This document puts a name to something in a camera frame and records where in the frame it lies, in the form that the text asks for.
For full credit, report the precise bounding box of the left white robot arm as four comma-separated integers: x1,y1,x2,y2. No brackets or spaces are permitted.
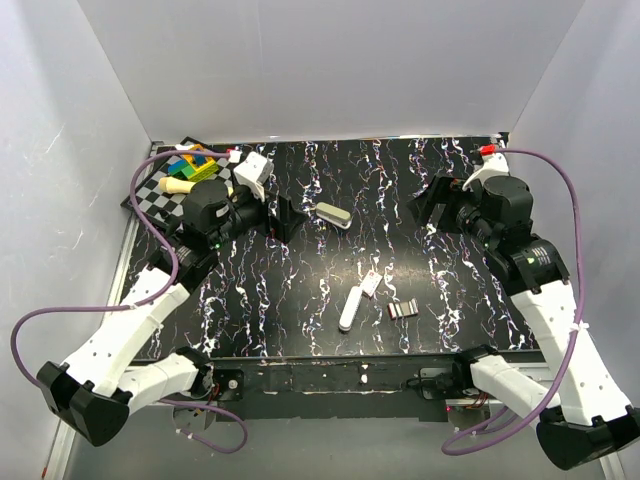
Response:
37,177,307,446

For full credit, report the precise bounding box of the colourful toy block stack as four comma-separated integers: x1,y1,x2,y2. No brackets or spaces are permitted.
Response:
168,154,219,182

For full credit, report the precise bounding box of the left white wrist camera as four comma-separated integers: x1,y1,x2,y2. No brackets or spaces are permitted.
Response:
233,152,274,203

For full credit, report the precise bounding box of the black white checkerboard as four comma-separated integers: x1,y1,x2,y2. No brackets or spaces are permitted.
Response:
135,137,240,229

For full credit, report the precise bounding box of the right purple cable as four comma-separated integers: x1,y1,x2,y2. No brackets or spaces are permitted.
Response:
441,148,586,457

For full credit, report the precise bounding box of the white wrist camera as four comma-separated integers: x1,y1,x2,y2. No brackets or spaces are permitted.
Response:
462,144,510,191
233,152,274,203

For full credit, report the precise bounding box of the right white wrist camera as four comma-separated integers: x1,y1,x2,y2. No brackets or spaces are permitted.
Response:
462,144,510,191

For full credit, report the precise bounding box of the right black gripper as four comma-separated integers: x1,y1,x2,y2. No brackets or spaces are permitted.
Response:
406,172,497,250

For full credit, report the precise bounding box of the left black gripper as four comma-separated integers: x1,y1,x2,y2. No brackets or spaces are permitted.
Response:
210,181,308,250

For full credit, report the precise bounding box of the white stapler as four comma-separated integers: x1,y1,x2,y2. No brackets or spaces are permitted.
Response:
338,286,363,332

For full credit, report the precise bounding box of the grey beige stapler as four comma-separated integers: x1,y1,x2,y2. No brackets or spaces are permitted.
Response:
315,202,353,230

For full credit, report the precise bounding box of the white red staple box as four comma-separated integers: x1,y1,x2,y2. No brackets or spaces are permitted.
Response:
360,270,383,298

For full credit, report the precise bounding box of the wooden cylinder peg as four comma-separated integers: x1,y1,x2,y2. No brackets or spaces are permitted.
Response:
158,176,196,194

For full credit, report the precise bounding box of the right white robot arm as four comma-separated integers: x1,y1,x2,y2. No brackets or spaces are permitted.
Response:
408,175,639,470

